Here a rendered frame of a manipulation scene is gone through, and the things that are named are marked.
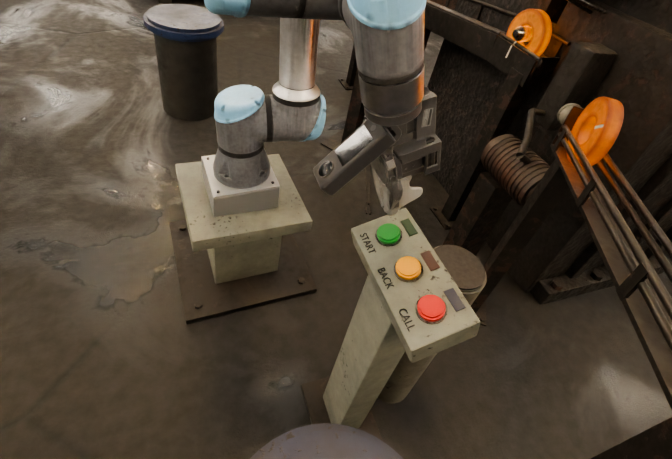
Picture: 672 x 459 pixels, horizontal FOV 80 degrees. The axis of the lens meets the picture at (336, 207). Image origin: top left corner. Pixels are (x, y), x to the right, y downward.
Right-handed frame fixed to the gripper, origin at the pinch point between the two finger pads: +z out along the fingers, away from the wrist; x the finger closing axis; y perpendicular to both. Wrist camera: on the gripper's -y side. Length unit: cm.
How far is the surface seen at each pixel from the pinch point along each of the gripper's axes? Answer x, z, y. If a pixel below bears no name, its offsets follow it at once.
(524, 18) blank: 63, 15, 74
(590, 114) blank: 15, 13, 56
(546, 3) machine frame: 65, 13, 83
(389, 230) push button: 0.0, 5.7, 0.3
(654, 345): -30.8, 6.0, 22.7
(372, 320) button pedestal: -8.5, 17.2, -7.5
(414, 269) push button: -8.6, 5.7, 0.6
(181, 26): 135, 14, -30
